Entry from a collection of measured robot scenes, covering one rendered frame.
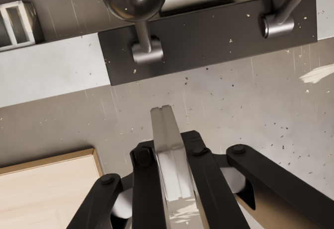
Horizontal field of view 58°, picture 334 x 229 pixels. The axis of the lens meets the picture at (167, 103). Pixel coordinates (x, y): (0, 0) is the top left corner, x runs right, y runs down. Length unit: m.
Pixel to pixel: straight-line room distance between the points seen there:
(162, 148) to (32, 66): 0.18
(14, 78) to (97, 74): 0.08
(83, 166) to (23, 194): 0.08
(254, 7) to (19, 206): 0.33
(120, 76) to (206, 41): 0.09
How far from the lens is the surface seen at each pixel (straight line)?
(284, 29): 0.30
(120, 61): 0.28
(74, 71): 0.30
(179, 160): 0.15
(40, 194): 0.38
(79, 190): 0.37
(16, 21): 0.33
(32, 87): 0.31
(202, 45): 0.28
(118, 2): 0.17
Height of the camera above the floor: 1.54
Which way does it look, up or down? 27 degrees down
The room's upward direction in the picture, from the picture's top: 88 degrees clockwise
